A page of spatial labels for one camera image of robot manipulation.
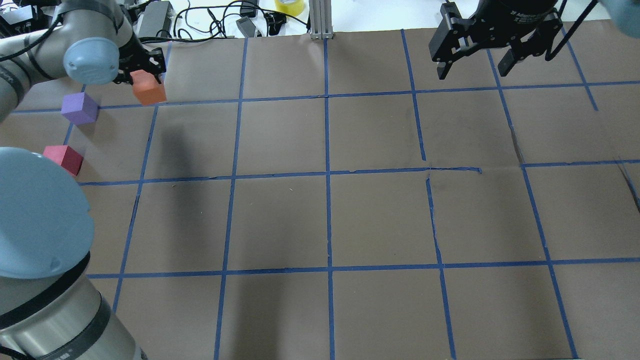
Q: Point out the orange foam cube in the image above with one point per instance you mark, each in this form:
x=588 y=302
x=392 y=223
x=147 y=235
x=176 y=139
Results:
x=147 y=88

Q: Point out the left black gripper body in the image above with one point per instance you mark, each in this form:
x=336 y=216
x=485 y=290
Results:
x=131 y=61

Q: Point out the yellow tape roll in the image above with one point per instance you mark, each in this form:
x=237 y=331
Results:
x=290 y=7

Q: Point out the purple foam cube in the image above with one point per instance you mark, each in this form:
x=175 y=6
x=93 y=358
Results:
x=79 y=108

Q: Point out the aluminium frame post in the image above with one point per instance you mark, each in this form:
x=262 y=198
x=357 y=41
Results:
x=320 y=17

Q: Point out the red foam cube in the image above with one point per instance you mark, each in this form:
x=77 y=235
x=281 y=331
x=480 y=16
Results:
x=66 y=157

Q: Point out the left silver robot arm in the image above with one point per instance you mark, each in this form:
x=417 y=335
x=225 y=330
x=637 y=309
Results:
x=50 y=310

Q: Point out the black power adapter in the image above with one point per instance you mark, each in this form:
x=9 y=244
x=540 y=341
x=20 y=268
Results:
x=155 y=20

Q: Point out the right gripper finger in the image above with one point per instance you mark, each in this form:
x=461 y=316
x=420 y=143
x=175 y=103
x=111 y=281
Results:
x=510 y=62
x=443 y=67

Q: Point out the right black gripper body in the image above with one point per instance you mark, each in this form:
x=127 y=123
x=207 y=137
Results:
x=510 y=16

